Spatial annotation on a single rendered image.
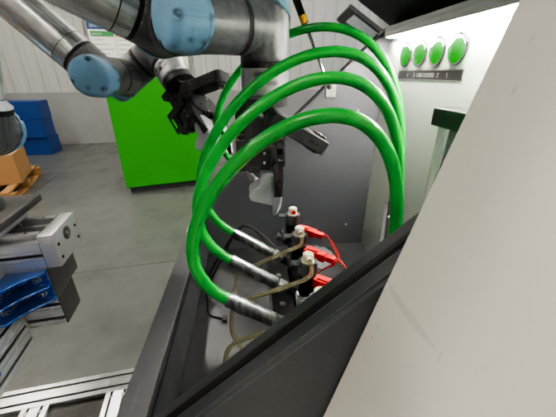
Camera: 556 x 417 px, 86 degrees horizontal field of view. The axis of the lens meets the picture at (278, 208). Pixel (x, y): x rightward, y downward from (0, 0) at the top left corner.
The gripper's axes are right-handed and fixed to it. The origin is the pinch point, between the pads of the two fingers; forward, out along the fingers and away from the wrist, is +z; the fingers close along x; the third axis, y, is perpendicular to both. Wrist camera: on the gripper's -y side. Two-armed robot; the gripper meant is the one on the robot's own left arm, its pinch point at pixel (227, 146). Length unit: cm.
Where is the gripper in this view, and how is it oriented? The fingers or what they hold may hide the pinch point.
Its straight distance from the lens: 66.4
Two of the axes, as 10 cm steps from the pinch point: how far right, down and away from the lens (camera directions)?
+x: -4.9, 1.5, -8.6
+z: 5.2, 8.4, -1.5
